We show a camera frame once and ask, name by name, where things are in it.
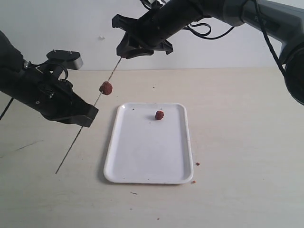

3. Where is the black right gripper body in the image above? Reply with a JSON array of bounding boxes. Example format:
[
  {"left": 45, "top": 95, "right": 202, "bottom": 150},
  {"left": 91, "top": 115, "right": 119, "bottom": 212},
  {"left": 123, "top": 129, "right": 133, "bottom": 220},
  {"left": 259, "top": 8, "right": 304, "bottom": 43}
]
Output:
[{"left": 112, "top": 0, "right": 200, "bottom": 55}]

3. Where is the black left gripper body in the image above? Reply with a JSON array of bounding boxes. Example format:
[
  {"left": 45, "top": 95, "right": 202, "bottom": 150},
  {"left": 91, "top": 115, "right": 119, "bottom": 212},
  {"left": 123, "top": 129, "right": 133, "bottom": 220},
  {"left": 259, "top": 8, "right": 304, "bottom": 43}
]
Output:
[{"left": 14, "top": 66, "right": 83, "bottom": 123}]

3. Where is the thin metal skewer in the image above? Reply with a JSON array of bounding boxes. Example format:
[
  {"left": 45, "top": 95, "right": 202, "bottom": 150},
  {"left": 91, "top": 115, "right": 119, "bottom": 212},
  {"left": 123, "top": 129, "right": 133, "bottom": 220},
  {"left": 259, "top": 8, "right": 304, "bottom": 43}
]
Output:
[{"left": 55, "top": 57, "right": 122, "bottom": 175}]

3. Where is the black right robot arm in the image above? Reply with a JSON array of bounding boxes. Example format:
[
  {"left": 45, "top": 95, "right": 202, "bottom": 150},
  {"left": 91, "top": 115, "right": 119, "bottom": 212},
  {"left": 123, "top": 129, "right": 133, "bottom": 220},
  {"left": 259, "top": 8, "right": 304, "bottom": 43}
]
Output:
[{"left": 112, "top": 0, "right": 304, "bottom": 104}]

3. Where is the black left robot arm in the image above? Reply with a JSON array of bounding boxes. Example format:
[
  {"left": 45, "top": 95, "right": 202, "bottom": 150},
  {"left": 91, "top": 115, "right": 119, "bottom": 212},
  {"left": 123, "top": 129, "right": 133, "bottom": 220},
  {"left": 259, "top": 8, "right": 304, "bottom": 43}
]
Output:
[{"left": 0, "top": 33, "right": 98, "bottom": 127}]

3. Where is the white rectangular plastic tray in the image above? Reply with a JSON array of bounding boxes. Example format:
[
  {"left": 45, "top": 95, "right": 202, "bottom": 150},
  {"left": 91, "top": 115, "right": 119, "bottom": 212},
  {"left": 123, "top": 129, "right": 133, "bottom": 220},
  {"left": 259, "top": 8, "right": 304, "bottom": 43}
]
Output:
[{"left": 103, "top": 103, "right": 194, "bottom": 185}]

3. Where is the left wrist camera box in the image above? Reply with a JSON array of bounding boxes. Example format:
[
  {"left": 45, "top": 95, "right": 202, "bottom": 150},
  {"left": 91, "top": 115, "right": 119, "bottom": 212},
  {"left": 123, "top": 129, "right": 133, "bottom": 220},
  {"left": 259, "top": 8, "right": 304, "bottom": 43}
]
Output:
[{"left": 44, "top": 49, "right": 83, "bottom": 80}]

